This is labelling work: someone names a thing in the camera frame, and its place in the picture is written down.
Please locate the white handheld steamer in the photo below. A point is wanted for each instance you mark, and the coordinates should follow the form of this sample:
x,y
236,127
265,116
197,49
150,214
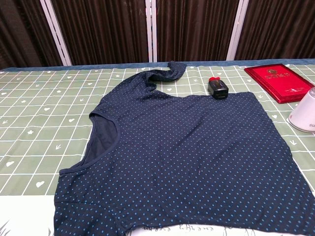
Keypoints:
x,y
304,115

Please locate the navy dotted t-shirt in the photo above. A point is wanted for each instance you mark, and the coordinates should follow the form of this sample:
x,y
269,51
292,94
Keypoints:
x,y
172,152

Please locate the small black red-capped bottle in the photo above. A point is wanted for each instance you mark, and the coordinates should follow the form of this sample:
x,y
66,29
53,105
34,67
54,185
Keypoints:
x,y
217,89

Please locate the blue table pad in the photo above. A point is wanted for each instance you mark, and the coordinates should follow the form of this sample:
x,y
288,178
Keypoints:
x,y
73,67

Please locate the dark brown partition panel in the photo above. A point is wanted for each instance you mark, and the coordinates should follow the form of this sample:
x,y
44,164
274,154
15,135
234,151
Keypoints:
x,y
280,27
22,32
194,27
103,29

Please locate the green checked tablecloth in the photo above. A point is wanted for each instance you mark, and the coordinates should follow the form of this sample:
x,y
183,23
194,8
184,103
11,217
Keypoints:
x,y
44,118

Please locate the red certificate book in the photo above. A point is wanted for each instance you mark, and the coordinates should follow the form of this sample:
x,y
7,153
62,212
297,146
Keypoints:
x,y
275,81

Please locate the white partition frame post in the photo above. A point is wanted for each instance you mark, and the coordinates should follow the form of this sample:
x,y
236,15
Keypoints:
x,y
150,29
57,37
236,29

